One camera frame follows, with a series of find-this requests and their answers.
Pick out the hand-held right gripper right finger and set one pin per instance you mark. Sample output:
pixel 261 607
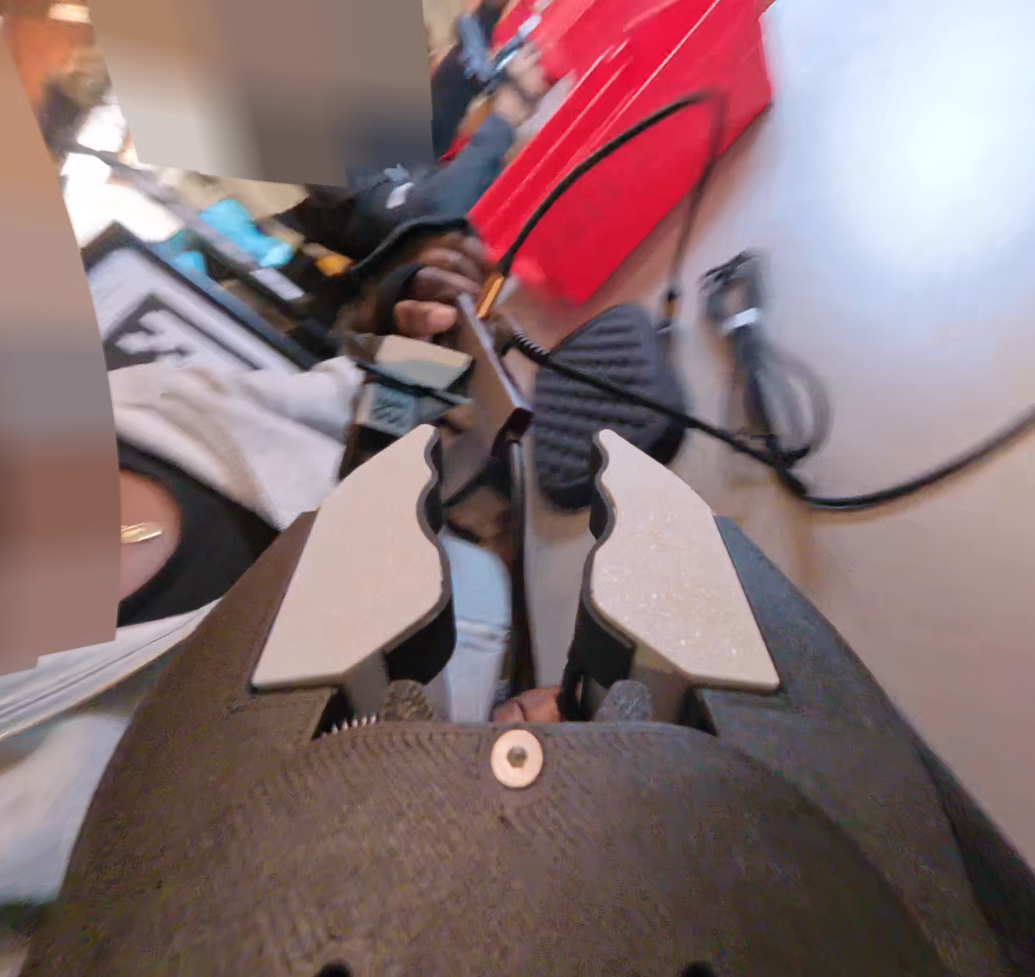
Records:
pixel 679 581

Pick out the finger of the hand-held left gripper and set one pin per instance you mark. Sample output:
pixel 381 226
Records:
pixel 420 361

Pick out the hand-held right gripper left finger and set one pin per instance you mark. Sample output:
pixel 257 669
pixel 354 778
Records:
pixel 364 564

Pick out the grey usb hub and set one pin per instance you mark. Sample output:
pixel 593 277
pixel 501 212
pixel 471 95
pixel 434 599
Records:
pixel 493 370

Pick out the person's left forearm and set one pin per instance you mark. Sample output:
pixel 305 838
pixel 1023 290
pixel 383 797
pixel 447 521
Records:
pixel 242 427

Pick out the person's left hand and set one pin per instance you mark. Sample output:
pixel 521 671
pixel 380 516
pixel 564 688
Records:
pixel 449 273

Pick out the person's dark shirt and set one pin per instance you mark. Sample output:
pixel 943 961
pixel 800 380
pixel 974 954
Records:
pixel 210 540

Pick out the black ribbed pouch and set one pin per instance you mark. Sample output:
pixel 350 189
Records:
pixel 598 395

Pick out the blue plastic item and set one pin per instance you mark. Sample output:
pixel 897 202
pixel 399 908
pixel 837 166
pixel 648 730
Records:
pixel 242 233

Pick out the printed marker board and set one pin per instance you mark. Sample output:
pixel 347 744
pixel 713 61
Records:
pixel 186 298

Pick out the large red plastic bin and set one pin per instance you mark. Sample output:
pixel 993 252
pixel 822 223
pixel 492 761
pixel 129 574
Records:
pixel 631 168

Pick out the person's light grey jacket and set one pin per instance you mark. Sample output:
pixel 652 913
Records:
pixel 65 750

